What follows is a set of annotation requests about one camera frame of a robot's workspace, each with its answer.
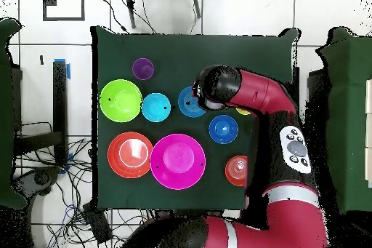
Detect black floor cable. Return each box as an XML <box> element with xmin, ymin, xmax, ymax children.
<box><xmin>97</xmin><ymin>0</ymin><xmax>129</xmax><ymax>33</ymax></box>

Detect green covered side table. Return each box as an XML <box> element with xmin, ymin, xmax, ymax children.
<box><xmin>0</xmin><ymin>17</ymin><xmax>28</xmax><ymax>210</ymax></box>
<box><xmin>315</xmin><ymin>25</ymin><xmax>372</xmax><ymax>214</ymax></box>

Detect small cyan bowl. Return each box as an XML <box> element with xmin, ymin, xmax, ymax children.
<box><xmin>141</xmin><ymin>92</ymin><xmax>172</xmax><ymax>123</ymax></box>

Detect blue tape strip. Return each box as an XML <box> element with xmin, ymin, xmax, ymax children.
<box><xmin>54</xmin><ymin>58</ymin><xmax>71</xmax><ymax>80</ymax></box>

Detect medium blue bowl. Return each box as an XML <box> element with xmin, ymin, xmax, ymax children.
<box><xmin>177</xmin><ymin>85</ymin><xmax>207</xmax><ymax>119</ymax></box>

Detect black metal stand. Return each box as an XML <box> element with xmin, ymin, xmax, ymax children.
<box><xmin>12</xmin><ymin>59</ymin><xmax>69</xmax><ymax>169</ymax></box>

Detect black power strip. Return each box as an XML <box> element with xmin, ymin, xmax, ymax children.
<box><xmin>82</xmin><ymin>202</ymin><xmax>113</xmax><ymax>244</ymax></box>

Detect tangle of floor cables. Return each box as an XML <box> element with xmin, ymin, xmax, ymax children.
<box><xmin>14</xmin><ymin>137</ymin><xmax>152</xmax><ymax>248</ymax></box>

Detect large red-orange bowl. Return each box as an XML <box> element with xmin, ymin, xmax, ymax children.
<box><xmin>107</xmin><ymin>131</ymin><xmax>154</xmax><ymax>180</ymax></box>

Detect large lime green bowl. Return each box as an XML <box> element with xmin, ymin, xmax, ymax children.
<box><xmin>99</xmin><ymin>79</ymin><xmax>144</xmax><ymax>123</ymax></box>

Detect purple plastic cup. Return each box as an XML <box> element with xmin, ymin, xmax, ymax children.
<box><xmin>132</xmin><ymin>57</ymin><xmax>155</xmax><ymax>81</ymax></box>

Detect small dark blue bowl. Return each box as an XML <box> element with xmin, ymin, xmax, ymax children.
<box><xmin>208</xmin><ymin>114</ymin><xmax>240</xmax><ymax>145</ymax></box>

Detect large pink bowl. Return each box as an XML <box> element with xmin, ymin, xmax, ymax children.
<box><xmin>150</xmin><ymin>133</ymin><xmax>207</xmax><ymax>191</ymax></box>

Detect dark green table cloth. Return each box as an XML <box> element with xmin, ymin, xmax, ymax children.
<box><xmin>90</xmin><ymin>25</ymin><xmax>302</xmax><ymax>212</ymax></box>

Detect grey chair base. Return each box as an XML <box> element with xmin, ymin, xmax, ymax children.
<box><xmin>11</xmin><ymin>166</ymin><xmax>62</xmax><ymax>199</ymax></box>

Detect small orange bowl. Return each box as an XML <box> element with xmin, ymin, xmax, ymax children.
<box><xmin>224</xmin><ymin>155</ymin><xmax>248</xmax><ymax>188</ymax></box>

